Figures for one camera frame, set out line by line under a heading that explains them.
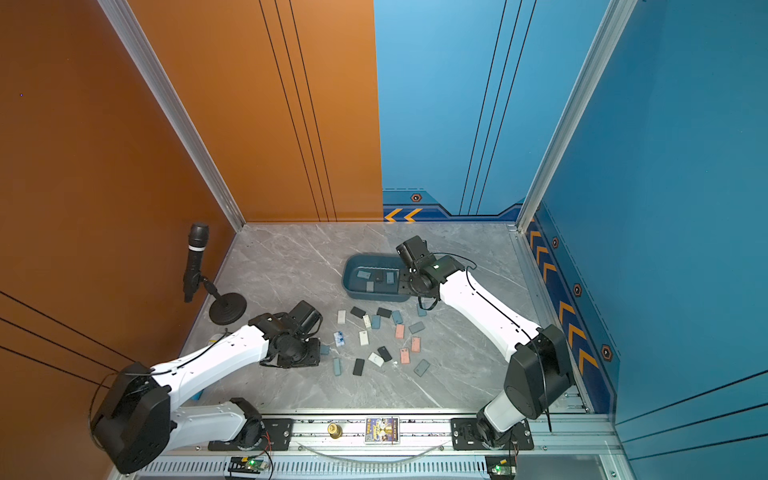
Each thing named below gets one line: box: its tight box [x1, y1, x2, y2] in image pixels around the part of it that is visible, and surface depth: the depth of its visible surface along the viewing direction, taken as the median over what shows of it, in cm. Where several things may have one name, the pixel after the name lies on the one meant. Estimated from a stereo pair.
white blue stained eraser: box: [333, 331, 345, 347], surface depth 91 cm
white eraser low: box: [368, 352, 385, 368], surface depth 87 cm
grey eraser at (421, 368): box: [413, 359, 431, 377], surface depth 86 cm
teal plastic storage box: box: [342, 252, 410, 302], surface depth 104 cm
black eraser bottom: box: [352, 358, 365, 376], surface depth 86 cm
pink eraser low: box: [400, 348, 411, 365], surface depth 87 cm
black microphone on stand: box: [183, 222, 216, 303], surface depth 79 cm
